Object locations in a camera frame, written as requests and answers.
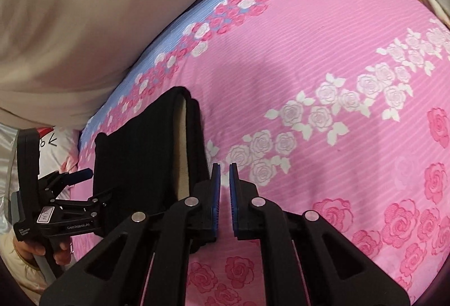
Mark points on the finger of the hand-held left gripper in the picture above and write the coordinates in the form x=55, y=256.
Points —
x=79, y=175
x=95, y=201

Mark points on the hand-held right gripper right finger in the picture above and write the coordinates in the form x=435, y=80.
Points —
x=233, y=200

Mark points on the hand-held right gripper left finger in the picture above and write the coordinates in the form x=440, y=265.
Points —
x=216, y=197

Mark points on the black pants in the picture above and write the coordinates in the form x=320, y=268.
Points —
x=140, y=158

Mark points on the person's left forearm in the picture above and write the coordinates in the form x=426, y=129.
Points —
x=24, y=274

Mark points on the person's left hand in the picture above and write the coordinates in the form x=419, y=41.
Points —
x=63, y=253

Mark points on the cartoon cat pillow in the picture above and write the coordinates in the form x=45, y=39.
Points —
x=66, y=151

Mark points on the white satin cloth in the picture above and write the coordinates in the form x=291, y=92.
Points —
x=7, y=165

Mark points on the beige cloth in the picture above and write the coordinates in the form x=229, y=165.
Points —
x=88, y=28

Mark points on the pink floral bed sheet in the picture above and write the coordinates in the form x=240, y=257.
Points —
x=298, y=56

